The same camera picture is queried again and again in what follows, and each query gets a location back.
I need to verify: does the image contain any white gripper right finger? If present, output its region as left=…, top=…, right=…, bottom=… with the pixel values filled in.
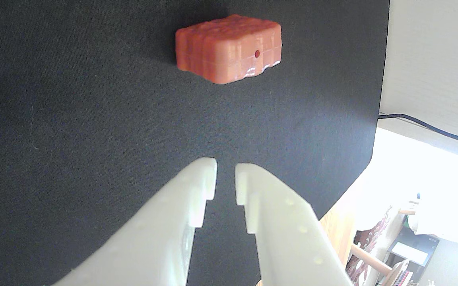
left=235, top=163, right=353, bottom=286

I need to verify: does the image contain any black cable along wall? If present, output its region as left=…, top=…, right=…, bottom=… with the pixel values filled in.
left=378, top=113, right=458, bottom=150

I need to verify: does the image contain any orange-brown toy block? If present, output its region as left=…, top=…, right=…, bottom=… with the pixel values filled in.
left=175, top=14, right=283, bottom=85

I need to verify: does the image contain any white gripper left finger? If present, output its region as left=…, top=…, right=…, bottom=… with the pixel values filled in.
left=52, top=157, right=218, bottom=286

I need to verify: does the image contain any wooden rod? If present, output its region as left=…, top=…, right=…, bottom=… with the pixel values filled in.
left=350, top=243, right=393, bottom=275

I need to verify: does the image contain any black desk mat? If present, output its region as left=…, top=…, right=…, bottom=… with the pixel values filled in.
left=0, top=0, right=391, bottom=286

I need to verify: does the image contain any black box with white sheet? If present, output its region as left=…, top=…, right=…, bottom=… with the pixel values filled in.
left=387, top=230, right=440, bottom=267

